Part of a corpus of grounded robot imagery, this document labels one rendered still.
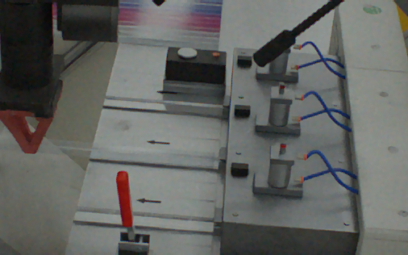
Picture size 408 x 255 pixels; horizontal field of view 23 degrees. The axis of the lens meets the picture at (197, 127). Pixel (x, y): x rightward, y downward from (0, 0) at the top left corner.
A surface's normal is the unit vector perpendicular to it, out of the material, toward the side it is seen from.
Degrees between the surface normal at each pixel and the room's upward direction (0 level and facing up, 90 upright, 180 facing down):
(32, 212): 0
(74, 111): 90
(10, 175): 0
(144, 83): 43
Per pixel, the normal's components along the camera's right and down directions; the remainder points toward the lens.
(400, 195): 0.06, -0.82
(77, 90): -0.07, 0.57
